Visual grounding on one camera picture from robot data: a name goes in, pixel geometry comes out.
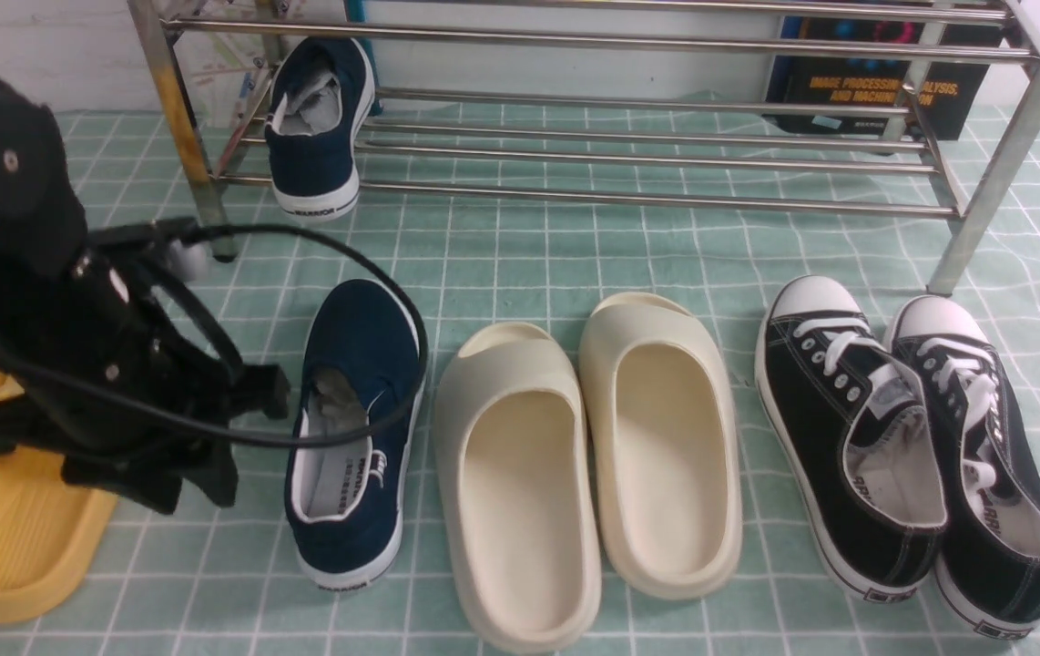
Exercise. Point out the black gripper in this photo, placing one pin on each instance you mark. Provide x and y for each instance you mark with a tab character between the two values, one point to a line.
125	374

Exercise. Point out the navy slip-on shoe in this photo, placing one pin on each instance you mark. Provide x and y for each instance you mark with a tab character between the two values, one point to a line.
322	93
360	370

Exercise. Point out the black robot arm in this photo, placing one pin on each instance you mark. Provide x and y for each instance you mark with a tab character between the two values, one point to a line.
43	225

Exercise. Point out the silver metal shoe rack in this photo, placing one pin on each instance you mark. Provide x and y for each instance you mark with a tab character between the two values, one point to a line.
908	147

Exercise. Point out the yellow slipper inner right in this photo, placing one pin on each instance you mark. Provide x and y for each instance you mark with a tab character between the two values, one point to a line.
49	533

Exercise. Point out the map poster paper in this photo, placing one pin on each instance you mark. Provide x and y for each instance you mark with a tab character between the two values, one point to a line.
221	71

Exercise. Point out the cream slide slipper left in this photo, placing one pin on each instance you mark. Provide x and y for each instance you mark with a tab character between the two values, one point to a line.
509	437

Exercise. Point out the cream slide slipper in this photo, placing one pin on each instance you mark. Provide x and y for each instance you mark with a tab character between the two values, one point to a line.
509	437
666	446

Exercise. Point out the cream slide slipper right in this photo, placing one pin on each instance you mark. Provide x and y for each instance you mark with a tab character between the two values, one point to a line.
666	446

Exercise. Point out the green checked tablecloth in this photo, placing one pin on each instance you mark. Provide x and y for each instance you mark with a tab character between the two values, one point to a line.
225	581

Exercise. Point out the black canvas sneaker left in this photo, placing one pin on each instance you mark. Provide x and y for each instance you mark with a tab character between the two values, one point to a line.
853	423

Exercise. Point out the black canvas sneaker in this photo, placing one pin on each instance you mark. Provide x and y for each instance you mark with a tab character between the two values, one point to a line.
988	568
853	423

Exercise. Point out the dark image processing book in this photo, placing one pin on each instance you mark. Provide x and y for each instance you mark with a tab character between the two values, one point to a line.
948	91

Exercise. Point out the black canvas sneaker right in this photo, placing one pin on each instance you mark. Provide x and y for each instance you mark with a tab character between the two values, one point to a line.
988	568

